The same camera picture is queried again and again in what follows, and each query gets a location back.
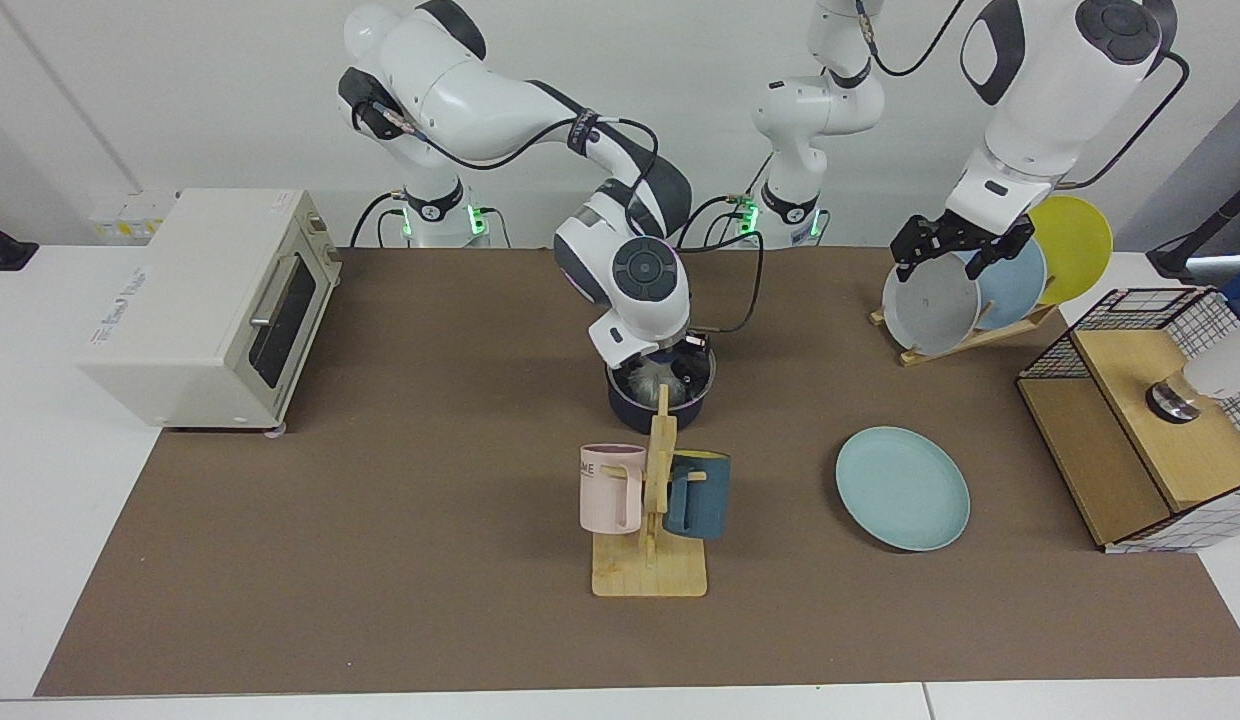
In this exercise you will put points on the glass lid with blue knob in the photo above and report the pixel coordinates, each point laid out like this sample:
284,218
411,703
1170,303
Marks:
685,393

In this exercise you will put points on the white cylinder with metal end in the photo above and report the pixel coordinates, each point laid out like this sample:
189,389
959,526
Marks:
1225,370

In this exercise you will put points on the dark teal cup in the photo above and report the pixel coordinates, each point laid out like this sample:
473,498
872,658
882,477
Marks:
705,500

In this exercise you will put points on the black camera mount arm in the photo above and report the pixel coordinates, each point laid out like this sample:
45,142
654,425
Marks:
1205,235

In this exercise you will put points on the black stand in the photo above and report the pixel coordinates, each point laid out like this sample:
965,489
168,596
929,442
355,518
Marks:
5,250

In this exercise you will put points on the brown table cloth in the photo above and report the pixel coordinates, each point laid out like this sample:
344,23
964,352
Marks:
480,620

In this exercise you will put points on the light blue plate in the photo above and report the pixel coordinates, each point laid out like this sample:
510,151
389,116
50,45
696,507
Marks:
1020,290

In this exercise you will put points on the pink cup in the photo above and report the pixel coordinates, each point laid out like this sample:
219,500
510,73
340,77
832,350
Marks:
605,495

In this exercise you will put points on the pale toaster oven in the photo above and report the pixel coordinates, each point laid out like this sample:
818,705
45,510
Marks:
160,330

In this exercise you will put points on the yellow plate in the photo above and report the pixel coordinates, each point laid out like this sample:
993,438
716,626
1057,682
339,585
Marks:
1075,240

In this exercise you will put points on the grey plate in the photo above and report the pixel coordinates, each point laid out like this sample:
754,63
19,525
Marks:
930,310

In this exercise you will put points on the wooden plate rack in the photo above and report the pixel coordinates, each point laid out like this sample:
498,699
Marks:
980,338

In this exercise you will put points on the wooden cup stand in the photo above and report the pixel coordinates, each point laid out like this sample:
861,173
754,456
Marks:
650,570

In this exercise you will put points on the white wall socket box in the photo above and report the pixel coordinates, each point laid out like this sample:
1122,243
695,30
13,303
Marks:
130,215

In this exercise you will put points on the mint green plate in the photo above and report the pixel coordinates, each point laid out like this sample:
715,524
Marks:
900,490

